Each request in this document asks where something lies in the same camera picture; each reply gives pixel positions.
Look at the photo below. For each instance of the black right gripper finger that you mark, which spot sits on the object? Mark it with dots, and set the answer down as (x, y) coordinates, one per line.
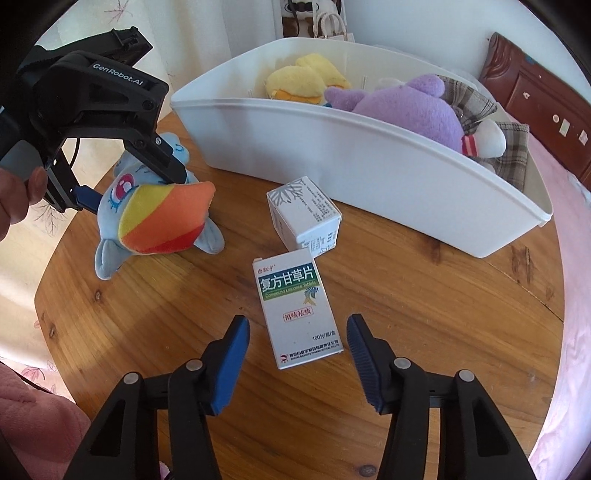
(162, 154)

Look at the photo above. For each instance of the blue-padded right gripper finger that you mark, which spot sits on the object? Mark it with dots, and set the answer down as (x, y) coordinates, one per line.
(476, 441)
(197, 389)

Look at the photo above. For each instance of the yellow duck plush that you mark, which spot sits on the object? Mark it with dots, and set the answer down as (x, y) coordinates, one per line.
(305, 81)

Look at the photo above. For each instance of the green white medicine box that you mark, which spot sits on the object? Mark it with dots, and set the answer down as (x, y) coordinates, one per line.
(296, 308)

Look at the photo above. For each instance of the purple round plush toy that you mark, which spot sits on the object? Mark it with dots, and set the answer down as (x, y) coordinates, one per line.
(416, 106)

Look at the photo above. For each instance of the grey plaid fabric bow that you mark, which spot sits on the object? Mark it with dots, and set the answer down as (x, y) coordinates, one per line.
(500, 146)

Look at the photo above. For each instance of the person's left hand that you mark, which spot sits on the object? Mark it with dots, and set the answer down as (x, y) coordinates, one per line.
(17, 196)

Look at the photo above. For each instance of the pink padded clothing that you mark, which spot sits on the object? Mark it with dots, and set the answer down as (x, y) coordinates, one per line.
(45, 436)

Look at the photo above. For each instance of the pink bed blanket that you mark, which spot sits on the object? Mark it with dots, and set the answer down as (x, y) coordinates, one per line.
(565, 435)

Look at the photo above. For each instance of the round wooden table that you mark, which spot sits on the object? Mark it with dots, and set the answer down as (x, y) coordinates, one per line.
(442, 309)

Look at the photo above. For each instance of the small white carton box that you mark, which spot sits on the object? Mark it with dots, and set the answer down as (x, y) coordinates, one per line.
(304, 217)

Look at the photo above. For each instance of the brown white plush bag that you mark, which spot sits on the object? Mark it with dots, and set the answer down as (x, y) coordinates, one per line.
(303, 18)

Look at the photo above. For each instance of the white plastic storage bin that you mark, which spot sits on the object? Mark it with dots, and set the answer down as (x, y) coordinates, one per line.
(360, 161)

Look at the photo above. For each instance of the white handbag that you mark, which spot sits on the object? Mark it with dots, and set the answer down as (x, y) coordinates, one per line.
(331, 26)

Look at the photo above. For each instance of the dark wooden headboard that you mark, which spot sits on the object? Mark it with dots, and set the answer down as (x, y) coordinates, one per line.
(558, 116)

